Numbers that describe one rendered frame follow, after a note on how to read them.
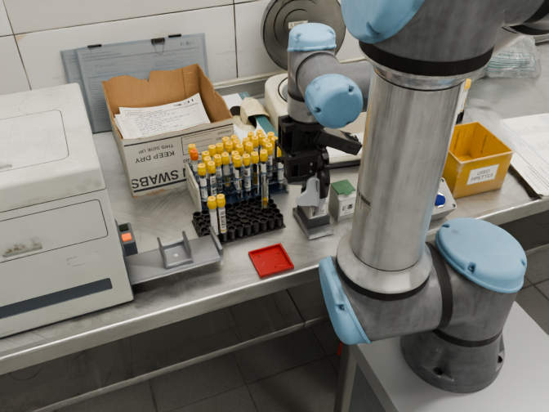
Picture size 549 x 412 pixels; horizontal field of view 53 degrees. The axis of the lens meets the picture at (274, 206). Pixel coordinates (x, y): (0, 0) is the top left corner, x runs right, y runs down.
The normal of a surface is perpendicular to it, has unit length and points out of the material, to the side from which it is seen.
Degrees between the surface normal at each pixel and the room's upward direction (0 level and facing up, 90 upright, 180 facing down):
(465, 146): 90
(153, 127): 0
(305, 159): 90
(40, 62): 90
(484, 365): 72
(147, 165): 88
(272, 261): 0
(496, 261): 7
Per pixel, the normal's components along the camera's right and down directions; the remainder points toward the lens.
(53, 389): 0.00, -0.77
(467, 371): 0.02, 0.38
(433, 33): -0.20, 0.66
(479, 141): -0.95, 0.20
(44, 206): 0.36, 0.59
